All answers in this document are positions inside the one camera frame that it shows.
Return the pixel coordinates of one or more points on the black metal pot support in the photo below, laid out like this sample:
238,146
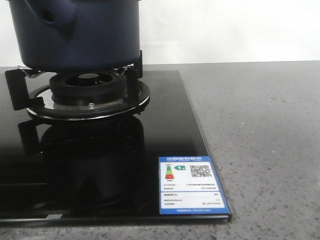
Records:
39,103

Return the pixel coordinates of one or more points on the dark blue cooking pot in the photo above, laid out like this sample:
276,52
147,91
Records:
76,35

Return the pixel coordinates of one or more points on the blue energy label sticker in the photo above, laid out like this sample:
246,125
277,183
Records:
189,185

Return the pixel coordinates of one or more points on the black gas burner head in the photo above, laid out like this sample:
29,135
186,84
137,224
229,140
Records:
80,89

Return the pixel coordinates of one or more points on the black glass gas stove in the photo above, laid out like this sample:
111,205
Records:
95,172

